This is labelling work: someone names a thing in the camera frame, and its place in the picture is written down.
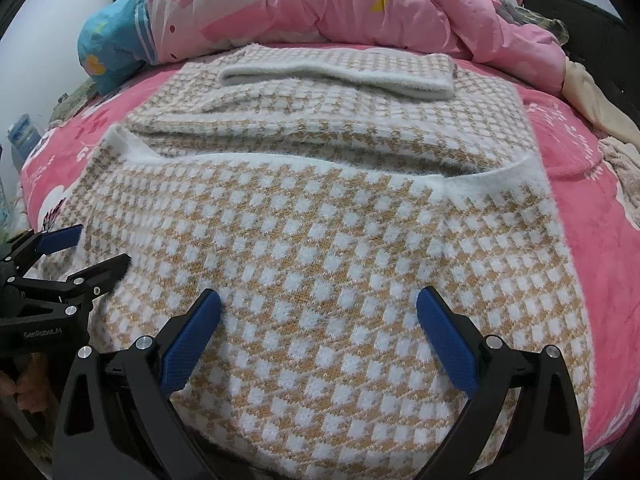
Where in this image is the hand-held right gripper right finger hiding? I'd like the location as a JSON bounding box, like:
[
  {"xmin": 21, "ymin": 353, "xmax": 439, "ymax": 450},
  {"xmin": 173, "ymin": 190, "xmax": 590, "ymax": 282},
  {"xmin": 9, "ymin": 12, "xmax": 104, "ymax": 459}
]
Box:
[{"xmin": 416, "ymin": 286, "xmax": 585, "ymax": 480}]

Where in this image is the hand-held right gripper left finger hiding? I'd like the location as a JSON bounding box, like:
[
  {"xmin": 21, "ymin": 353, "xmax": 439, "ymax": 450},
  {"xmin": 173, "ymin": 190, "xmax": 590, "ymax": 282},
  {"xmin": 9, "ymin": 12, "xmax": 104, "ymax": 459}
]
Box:
[{"xmin": 52, "ymin": 289, "xmax": 222, "ymax": 480}]

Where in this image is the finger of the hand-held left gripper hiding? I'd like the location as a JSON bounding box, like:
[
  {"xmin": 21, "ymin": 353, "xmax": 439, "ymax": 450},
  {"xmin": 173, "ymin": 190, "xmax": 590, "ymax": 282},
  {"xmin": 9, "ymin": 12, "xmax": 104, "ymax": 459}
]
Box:
[
  {"xmin": 10, "ymin": 254, "xmax": 132, "ymax": 313},
  {"xmin": 0, "ymin": 225, "xmax": 84, "ymax": 286}
]

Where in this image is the beige white checkered coat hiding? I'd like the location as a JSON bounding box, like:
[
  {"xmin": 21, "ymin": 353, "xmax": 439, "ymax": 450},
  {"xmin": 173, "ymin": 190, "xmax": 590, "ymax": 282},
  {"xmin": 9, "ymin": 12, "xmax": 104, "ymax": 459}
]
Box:
[{"xmin": 47, "ymin": 45, "xmax": 593, "ymax": 476}]

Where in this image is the person's left hand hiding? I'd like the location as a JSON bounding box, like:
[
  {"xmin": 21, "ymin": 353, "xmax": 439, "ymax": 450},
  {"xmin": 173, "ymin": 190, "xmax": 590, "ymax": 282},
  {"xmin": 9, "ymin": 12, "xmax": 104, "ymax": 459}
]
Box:
[{"xmin": 0, "ymin": 352, "xmax": 51, "ymax": 411}]

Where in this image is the clear blue plastic bottle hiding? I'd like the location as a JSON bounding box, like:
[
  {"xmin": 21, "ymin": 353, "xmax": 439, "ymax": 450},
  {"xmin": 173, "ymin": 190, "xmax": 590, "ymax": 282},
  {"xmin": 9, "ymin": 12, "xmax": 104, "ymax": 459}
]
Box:
[{"xmin": 7, "ymin": 115, "xmax": 42, "ymax": 161}]

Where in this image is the green patterned cloth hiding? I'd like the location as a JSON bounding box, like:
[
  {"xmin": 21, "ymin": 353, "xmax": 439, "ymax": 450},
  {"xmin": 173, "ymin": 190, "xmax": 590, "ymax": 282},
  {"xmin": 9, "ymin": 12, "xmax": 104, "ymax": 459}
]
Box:
[{"xmin": 50, "ymin": 80, "xmax": 101, "ymax": 121}]

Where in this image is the pink floral bed sheet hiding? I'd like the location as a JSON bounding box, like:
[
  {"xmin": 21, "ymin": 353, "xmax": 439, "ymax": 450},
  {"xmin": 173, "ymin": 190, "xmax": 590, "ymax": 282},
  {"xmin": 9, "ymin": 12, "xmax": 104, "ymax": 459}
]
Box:
[{"xmin": 20, "ymin": 57, "xmax": 640, "ymax": 456}]

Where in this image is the beige garment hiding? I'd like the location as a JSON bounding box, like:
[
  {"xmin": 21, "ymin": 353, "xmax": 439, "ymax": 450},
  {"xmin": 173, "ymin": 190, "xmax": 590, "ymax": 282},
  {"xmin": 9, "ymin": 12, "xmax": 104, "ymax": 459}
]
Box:
[{"xmin": 562, "ymin": 55, "xmax": 640, "ymax": 146}]

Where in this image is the pink cartoon print quilt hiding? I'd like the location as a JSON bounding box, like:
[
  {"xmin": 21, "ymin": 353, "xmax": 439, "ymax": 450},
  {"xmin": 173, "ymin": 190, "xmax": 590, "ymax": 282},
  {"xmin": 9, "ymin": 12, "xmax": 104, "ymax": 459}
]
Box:
[{"xmin": 77, "ymin": 0, "xmax": 568, "ymax": 96}]

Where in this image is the camouflage garment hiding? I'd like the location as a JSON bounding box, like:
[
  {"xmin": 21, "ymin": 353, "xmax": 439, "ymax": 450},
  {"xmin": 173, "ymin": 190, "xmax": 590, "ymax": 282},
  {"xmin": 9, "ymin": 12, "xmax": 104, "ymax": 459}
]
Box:
[{"xmin": 500, "ymin": 0, "xmax": 571, "ymax": 46}]

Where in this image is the black padded headboard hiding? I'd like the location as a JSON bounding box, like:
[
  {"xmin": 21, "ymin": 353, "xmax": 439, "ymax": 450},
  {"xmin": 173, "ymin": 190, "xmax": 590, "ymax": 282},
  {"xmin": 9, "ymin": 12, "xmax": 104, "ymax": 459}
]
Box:
[{"xmin": 525, "ymin": 0, "xmax": 628, "ymax": 63}]

